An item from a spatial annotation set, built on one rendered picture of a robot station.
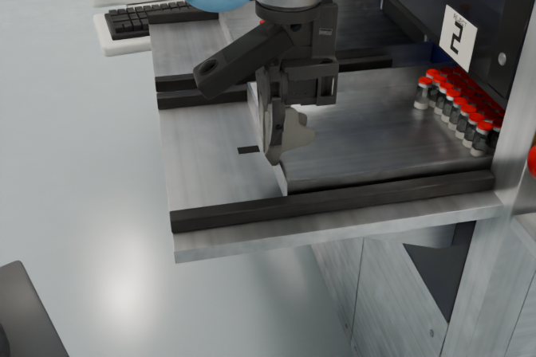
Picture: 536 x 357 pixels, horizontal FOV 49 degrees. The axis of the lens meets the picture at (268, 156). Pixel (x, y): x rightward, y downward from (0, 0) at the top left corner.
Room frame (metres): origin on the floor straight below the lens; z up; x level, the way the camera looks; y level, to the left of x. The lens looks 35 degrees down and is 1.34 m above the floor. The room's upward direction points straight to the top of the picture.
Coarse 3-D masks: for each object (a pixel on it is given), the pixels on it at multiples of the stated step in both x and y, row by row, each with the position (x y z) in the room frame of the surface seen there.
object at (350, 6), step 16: (336, 0) 1.19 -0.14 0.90; (352, 0) 1.20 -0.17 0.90; (368, 0) 1.20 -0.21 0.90; (224, 16) 1.07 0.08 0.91; (240, 16) 1.15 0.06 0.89; (256, 16) 1.15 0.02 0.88; (352, 16) 1.16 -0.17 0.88; (368, 16) 1.16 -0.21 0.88; (384, 16) 1.16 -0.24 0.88; (224, 32) 1.06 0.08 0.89; (240, 32) 1.08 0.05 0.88; (352, 32) 1.08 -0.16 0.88; (368, 32) 1.08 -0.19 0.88; (384, 32) 1.08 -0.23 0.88; (400, 32) 1.08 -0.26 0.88; (336, 48) 1.00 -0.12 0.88; (352, 48) 0.93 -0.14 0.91; (368, 48) 0.93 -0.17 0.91; (384, 48) 0.94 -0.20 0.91; (400, 48) 0.95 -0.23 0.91; (416, 48) 0.95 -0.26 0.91
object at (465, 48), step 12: (456, 12) 0.75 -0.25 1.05; (444, 24) 0.77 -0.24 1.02; (468, 24) 0.71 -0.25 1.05; (444, 36) 0.77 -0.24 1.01; (468, 36) 0.71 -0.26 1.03; (444, 48) 0.76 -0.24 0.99; (456, 48) 0.73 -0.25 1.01; (468, 48) 0.70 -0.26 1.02; (456, 60) 0.72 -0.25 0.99; (468, 60) 0.70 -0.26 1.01
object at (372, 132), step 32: (448, 64) 0.88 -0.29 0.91; (256, 96) 0.81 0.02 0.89; (352, 96) 0.82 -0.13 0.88; (384, 96) 0.82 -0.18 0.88; (320, 128) 0.73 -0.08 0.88; (352, 128) 0.73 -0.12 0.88; (384, 128) 0.73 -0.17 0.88; (416, 128) 0.73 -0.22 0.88; (448, 128) 0.73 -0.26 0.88; (288, 160) 0.65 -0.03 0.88; (320, 160) 0.65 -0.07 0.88; (352, 160) 0.65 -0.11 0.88; (384, 160) 0.65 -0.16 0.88; (416, 160) 0.65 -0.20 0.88; (448, 160) 0.60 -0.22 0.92; (480, 160) 0.61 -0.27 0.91; (288, 192) 0.56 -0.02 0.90
